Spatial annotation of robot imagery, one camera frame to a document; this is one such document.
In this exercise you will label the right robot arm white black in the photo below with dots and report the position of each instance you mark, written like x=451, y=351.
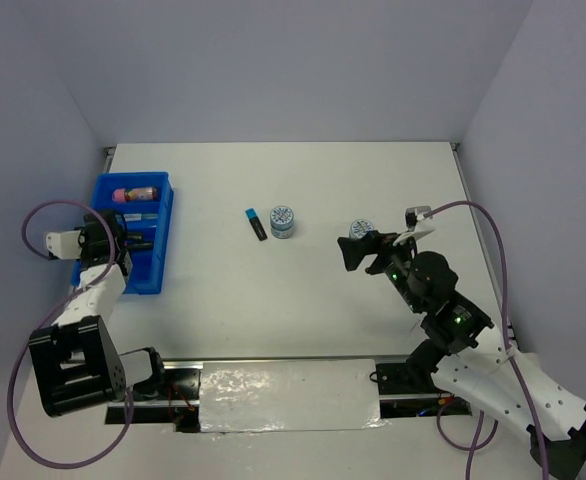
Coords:
x=465, y=354

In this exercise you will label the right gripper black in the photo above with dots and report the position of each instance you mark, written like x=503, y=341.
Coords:
x=380, y=243

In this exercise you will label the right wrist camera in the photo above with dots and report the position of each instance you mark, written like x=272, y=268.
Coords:
x=418, y=220

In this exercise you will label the blue slim pen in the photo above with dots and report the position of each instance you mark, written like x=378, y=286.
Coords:
x=139, y=217

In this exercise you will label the blue paint jar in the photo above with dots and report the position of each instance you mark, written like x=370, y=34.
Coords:
x=282, y=220
x=360, y=228

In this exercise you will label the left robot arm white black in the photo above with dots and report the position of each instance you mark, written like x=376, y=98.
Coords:
x=76, y=363

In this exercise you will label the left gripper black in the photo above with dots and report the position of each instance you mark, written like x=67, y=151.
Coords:
x=84, y=240

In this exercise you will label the blue compartment bin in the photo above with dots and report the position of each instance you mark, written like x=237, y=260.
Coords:
x=147, y=266

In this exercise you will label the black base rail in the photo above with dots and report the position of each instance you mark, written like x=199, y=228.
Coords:
x=404, y=392

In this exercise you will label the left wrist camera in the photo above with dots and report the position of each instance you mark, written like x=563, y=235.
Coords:
x=63, y=245

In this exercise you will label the pink cap pencil tube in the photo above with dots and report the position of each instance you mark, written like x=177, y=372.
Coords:
x=139, y=194

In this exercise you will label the blue cap black highlighter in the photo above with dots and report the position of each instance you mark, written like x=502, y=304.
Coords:
x=256, y=224

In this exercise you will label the orange cap black highlighter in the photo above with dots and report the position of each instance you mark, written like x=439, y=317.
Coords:
x=140, y=246

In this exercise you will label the silver foil plate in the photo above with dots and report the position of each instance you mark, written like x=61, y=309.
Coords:
x=288, y=396

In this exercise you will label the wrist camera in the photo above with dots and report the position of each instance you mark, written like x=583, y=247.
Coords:
x=63, y=245
x=418, y=220

